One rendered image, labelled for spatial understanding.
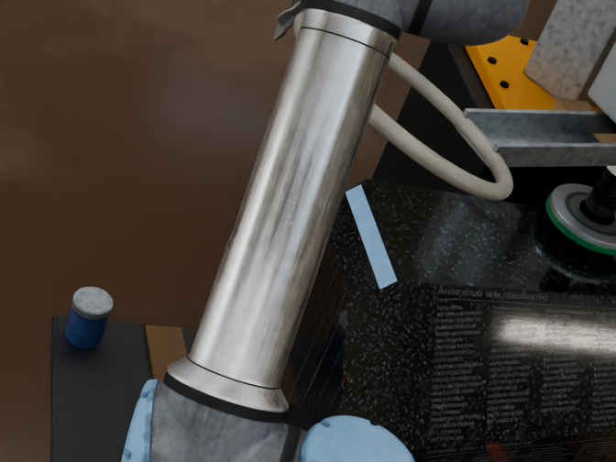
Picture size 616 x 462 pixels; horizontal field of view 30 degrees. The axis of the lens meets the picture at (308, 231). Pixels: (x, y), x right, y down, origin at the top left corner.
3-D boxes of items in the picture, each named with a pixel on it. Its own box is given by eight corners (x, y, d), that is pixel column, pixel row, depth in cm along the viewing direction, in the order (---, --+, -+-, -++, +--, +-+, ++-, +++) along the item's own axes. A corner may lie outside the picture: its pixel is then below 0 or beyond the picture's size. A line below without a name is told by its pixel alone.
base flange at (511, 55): (458, 37, 333) (465, 22, 330) (603, 67, 348) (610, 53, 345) (508, 136, 296) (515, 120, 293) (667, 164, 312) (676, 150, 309)
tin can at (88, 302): (67, 318, 300) (76, 281, 292) (105, 326, 302) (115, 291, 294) (60, 345, 292) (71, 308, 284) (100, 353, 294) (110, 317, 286)
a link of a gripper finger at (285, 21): (256, 26, 206) (294, -6, 203) (269, 27, 211) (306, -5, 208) (265, 39, 206) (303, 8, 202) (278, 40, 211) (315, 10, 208)
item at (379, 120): (416, 75, 237) (425, 64, 236) (548, 232, 206) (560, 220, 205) (247, -17, 202) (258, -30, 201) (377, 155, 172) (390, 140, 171)
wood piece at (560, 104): (548, 113, 304) (557, 97, 301) (579, 116, 308) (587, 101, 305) (583, 159, 290) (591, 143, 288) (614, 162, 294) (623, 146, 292)
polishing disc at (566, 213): (533, 184, 259) (536, 180, 258) (610, 190, 268) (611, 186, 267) (576, 247, 244) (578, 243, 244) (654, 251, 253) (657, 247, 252)
